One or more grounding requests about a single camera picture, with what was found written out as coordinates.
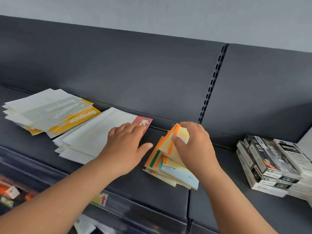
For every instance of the person's right hand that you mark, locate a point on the person's right hand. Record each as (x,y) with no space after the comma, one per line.
(198,153)

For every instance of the person's left hand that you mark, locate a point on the person's left hand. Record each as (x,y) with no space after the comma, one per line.
(121,151)

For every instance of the person's left thumb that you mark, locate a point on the person's left thumb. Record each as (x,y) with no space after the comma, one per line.
(145,148)

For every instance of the person's right thumb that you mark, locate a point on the person's right thumb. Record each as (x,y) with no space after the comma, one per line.
(179,143)

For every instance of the orange-edged yellow notepad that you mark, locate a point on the orange-edged yellow notepad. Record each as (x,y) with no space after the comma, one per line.
(168,143)

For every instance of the person's right forearm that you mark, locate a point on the person's right forearm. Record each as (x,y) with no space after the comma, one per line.
(231,204)

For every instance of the person's left forearm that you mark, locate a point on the person's left forearm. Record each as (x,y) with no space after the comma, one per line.
(61,199)

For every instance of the pile of orange-edged pastel notepads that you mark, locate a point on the pile of orange-edged pastel notepads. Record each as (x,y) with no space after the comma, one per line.
(175,174)

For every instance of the dark grey metal shelf board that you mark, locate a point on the dark grey metal shelf board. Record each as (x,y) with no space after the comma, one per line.
(136,185)
(243,212)

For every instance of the stack of red-header ruled notepads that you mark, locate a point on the stack of red-header ruled notepads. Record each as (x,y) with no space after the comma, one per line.
(92,134)

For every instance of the yellow label with red arrow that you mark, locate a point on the yellow label with red arrow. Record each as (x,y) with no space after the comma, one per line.
(101,199)

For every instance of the slotted dark grey shelf upright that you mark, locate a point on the slotted dark grey shelf upright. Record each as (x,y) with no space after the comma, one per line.
(213,82)

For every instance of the dark grey shelf back panel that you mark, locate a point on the dark grey shelf back panel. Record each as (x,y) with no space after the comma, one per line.
(263,95)
(109,65)

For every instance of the stack of black white boxes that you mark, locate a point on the stack of black white boxes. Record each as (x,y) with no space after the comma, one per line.
(270,165)

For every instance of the white paper sheet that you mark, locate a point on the white paper sheet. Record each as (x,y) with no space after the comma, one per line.
(84,225)

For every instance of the stack of yellow-header notepads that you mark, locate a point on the stack of yellow-header notepads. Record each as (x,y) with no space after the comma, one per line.
(48,109)

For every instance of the orange and white packet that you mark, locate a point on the orange and white packet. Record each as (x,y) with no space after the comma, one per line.
(9,190)

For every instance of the clear plastic shelf price rail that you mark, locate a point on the clear plastic shelf price rail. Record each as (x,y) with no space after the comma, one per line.
(136,212)

